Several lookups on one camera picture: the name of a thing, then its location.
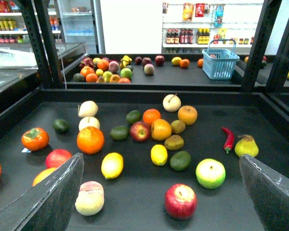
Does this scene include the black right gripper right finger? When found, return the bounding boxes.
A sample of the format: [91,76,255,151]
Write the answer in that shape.
[239,154,289,231]

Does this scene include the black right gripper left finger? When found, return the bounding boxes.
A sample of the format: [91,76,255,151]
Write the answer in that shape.
[0,153,84,231]

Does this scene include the yellow lemon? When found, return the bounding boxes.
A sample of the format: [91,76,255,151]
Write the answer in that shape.
[101,153,124,179]
[151,144,168,166]

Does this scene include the green avocado near lemon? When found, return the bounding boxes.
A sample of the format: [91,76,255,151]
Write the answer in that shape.
[170,151,192,171]

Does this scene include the yellow orange mango left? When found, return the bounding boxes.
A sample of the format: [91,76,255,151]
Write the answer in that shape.
[32,167,57,187]

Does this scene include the pale peach front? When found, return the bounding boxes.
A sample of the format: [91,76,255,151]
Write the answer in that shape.
[75,181,105,216]

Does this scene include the red apple left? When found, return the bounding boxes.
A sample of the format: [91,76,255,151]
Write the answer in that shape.
[45,149,72,168]

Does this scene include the yellow green pear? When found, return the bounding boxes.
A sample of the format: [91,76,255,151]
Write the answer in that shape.
[235,135,259,157]

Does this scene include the orange persimmon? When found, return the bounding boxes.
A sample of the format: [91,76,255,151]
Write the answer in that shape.
[21,127,50,151]

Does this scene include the green apple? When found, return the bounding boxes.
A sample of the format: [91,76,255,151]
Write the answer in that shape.
[196,158,226,189]

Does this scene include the red chili pepper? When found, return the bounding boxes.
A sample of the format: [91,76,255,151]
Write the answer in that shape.
[222,127,235,154]

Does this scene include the large orange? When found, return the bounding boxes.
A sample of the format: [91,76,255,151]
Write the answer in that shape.
[77,126,105,155]

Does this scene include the dark green avocado left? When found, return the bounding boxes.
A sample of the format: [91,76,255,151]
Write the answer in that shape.
[53,118,69,134]

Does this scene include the white pear lower left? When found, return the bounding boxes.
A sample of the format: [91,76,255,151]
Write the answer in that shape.
[79,116,100,131]

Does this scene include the red apple front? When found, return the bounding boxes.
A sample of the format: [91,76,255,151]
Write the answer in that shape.
[164,184,197,220]

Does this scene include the green avocado centre left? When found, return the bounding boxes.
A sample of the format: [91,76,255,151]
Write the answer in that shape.
[110,126,130,141]

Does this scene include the white pear upper left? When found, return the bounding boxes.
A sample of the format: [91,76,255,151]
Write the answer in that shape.
[78,101,99,117]

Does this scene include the brown kiwi lower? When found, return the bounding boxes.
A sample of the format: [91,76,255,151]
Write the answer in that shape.
[164,135,184,151]

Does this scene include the brown kiwi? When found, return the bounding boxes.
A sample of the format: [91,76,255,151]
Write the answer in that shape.
[164,135,184,151]
[171,119,186,134]

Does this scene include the red yellow apple centre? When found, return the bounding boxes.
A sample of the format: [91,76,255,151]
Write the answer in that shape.
[130,121,151,142]

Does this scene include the brown kiwi upper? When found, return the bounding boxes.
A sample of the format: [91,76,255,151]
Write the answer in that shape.
[171,119,186,134]

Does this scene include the orange yellow pear apple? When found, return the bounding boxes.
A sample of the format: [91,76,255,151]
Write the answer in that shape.
[178,105,198,126]

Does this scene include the green lime upper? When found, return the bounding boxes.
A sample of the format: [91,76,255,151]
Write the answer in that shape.
[126,110,142,125]

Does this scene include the yellow orange fruit centre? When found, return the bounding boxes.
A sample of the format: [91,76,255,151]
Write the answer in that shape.
[151,119,172,141]

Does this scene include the small orange tangerine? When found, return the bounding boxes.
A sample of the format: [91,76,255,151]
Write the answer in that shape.
[143,108,161,126]

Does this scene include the white pear with stem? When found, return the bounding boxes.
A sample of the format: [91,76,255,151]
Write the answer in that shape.
[162,93,181,113]

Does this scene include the pile of fruit far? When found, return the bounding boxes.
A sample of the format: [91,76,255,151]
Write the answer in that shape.
[72,55,133,83]

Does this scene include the blue plastic basket far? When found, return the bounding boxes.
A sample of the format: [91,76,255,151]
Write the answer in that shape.
[202,39,240,80]

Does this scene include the black metal shelf frame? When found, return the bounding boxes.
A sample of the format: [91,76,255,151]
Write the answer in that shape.
[15,0,289,93]

